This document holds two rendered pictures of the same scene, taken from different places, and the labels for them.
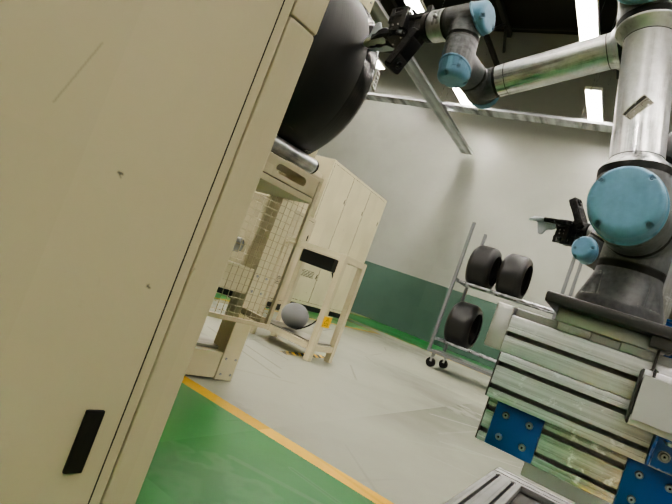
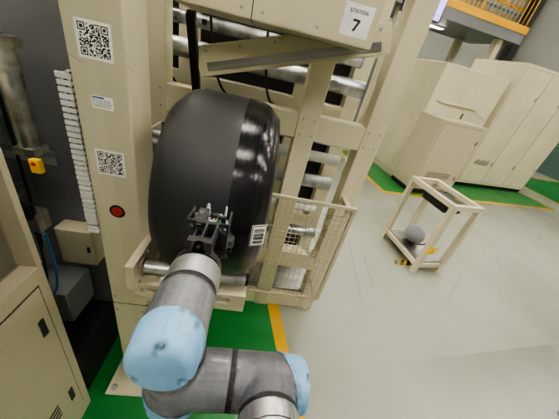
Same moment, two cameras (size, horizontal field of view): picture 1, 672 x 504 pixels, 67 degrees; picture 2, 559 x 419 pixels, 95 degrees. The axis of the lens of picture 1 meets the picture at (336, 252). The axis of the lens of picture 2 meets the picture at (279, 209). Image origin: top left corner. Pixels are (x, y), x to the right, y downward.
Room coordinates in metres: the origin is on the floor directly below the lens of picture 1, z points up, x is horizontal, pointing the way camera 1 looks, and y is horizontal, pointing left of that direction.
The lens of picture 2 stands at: (1.07, -0.28, 1.57)
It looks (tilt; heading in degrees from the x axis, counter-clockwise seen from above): 31 degrees down; 39
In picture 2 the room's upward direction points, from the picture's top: 14 degrees clockwise
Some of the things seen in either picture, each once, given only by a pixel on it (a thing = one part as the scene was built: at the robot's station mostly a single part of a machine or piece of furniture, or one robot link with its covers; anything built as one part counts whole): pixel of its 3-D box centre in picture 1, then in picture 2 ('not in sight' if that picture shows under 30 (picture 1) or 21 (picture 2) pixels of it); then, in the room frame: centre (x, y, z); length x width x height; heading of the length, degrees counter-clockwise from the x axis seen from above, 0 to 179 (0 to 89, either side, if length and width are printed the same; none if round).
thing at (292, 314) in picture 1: (307, 298); (425, 224); (3.88, 0.08, 0.40); 0.60 x 0.35 x 0.80; 59
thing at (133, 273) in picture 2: not in sight; (155, 239); (1.35, 0.50, 0.90); 0.40 x 0.03 x 0.10; 48
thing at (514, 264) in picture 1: (502, 312); not in sight; (6.30, -2.22, 0.96); 1.30 x 0.62 x 1.92; 57
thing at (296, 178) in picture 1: (264, 163); (194, 286); (1.39, 0.27, 0.84); 0.36 x 0.09 x 0.06; 138
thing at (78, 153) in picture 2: not in sight; (87, 163); (1.20, 0.57, 1.19); 0.05 x 0.04 x 0.48; 48
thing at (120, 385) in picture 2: not in sight; (145, 367); (1.28, 0.53, 0.01); 0.27 x 0.27 x 0.02; 48
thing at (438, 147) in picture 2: (263, 252); (434, 155); (6.24, 0.84, 0.62); 0.90 x 0.56 x 1.25; 149
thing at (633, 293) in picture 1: (623, 292); not in sight; (0.95, -0.54, 0.77); 0.15 x 0.15 x 0.10
